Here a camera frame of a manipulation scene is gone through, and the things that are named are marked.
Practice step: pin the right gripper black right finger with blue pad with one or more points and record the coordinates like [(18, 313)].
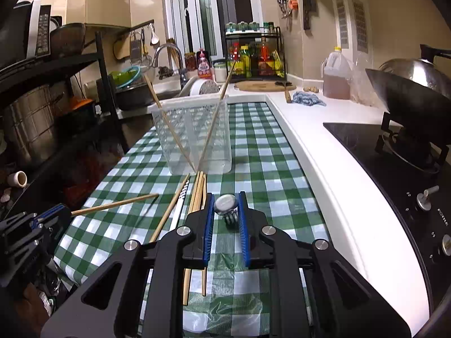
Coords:
[(256, 253)]

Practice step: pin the black wok with steel lid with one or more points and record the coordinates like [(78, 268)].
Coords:
[(414, 90)]

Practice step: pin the black condiment rack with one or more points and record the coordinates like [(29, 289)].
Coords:
[(254, 51)]

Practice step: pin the wooden chopstick middle pair right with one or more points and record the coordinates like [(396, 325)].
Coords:
[(198, 192)]

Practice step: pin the hanging white ladle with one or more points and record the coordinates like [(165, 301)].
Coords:
[(155, 40)]

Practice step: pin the pink dish soap bottle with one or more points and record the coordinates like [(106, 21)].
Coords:
[(203, 66)]

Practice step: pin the white jar with lid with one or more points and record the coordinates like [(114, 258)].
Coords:
[(220, 71)]

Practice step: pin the clear plastic utensil basket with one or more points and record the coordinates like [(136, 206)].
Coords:
[(191, 117)]

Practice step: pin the chrome kitchen faucet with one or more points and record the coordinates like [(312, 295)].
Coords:
[(175, 58)]

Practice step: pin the green white checkered tablecloth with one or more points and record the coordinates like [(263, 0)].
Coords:
[(229, 300)]

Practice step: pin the green and blue colanders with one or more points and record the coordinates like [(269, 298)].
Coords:
[(124, 78)]

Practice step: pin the dark bowl on shelf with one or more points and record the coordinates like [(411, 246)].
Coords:
[(67, 40)]

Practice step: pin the blue striped dish cloth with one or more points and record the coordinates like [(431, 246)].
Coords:
[(308, 99)]

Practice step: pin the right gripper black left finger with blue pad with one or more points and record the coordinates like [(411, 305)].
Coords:
[(193, 251)]

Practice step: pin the wooden chopstick pair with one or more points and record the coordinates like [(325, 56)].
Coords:
[(187, 272), (198, 192)]

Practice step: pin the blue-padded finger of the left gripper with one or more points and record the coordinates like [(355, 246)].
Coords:
[(56, 218)]

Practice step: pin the black glass gas stove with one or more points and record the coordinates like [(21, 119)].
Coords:
[(420, 200)]

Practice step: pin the plastic jug of brown liquid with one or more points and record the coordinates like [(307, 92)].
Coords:
[(336, 76)]

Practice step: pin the wooden-handled spatula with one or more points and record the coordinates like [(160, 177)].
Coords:
[(287, 91)]

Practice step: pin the microwave oven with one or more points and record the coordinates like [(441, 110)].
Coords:
[(26, 33)]

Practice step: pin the white-handled steel fork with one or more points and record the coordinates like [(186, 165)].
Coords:
[(226, 206)]

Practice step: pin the round wooden cutting board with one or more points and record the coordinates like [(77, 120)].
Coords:
[(264, 86)]

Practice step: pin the large steel stock pot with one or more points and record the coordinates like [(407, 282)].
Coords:
[(29, 124)]

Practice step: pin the white ceramic spoon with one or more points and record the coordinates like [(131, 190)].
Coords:
[(178, 207)]

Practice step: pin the ginger pieces on counter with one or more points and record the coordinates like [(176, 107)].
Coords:
[(313, 89)]

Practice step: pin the black cooking pot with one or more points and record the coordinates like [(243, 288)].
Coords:
[(133, 97)]

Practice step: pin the black metal shelf unit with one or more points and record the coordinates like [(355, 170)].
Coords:
[(89, 138)]

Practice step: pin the hanging metal grater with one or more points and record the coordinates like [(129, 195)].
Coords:
[(135, 48)]

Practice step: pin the wooden chopstick middle pair left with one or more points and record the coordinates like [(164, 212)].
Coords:
[(187, 272)]

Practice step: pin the white sink strainer plate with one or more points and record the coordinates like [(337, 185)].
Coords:
[(197, 86)]

